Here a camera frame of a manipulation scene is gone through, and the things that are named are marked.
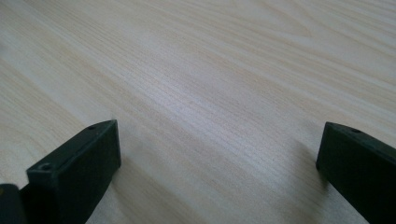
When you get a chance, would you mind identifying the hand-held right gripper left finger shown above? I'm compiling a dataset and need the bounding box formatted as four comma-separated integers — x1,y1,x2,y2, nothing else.
20,119,122,224

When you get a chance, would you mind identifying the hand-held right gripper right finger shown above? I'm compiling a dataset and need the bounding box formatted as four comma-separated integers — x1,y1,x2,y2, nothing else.
315,121,396,224

